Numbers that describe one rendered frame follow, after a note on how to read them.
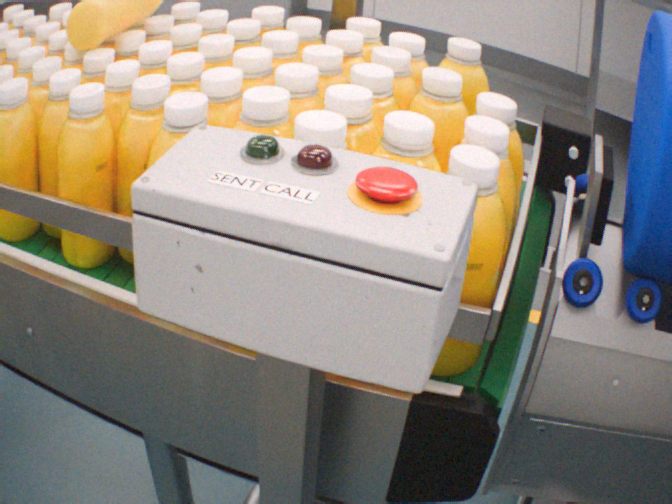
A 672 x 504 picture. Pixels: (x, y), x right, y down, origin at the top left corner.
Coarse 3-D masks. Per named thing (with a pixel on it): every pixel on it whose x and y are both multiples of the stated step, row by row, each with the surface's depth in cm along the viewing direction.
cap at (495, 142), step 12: (468, 120) 68; (480, 120) 68; (492, 120) 69; (468, 132) 67; (480, 132) 66; (492, 132) 66; (504, 132) 67; (480, 144) 67; (492, 144) 67; (504, 144) 67
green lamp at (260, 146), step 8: (256, 136) 55; (264, 136) 55; (272, 136) 55; (248, 144) 54; (256, 144) 54; (264, 144) 54; (272, 144) 54; (248, 152) 54; (256, 152) 54; (264, 152) 54; (272, 152) 54
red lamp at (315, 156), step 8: (312, 144) 54; (304, 152) 53; (312, 152) 53; (320, 152) 53; (328, 152) 54; (296, 160) 54; (304, 160) 53; (312, 160) 53; (320, 160) 53; (328, 160) 54; (312, 168) 53; (320, 168) 53
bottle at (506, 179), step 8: (504, 152) 68; (504, 160) 68; (448, 168) 70; (504, 168) 68; (512, 168) 69; (504, 176) 68; (512, 176) 69; (504, 184) 68; (512, 184) 69; (504, 192) 68; (512, 192) 69; (504, 200) 68; (512, 200) 69; (512, 208) 69; (512, 216) 70; (504, 248) 71; (504, 256) 72; (504, 264) 73; (496, 288) 74
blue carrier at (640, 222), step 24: (648, 24) 71; (648, 48) 71; (648, 72) 70; (648, 96) 69; (648, 120) 67; (648, 144) 66; (648, 168) 64; (648, 192) 62; (624, 216) 81; (648, 216) 62; (624, 240) 77; (648, 240) 63; (624, 264) 73; (648, 264) 66
